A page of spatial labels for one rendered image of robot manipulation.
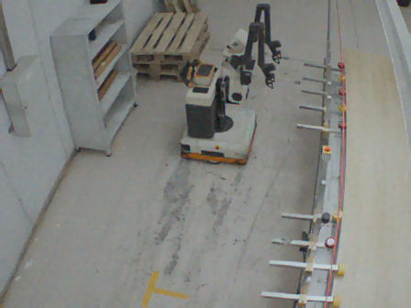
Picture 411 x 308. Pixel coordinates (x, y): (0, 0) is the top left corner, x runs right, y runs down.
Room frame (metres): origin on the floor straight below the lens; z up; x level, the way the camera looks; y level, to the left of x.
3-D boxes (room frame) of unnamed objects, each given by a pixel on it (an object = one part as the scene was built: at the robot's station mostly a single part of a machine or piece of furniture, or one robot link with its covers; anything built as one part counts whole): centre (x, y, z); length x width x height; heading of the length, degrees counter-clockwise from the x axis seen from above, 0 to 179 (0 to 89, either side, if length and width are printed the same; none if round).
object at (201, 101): (3.74, -0.07, 0.59); 0.55 x 0.34 x 0.83; 163
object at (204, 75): (3.75, -0.05, 0.87); 0.23 x 0.15 x 0.11; 163
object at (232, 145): (3.72, -0.16, 0.16); 0.67 x 0.64 x 0.25; 73
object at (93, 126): (4.15, 1.09, 0.78); 0.90 x 0.45 x 1.55; 163
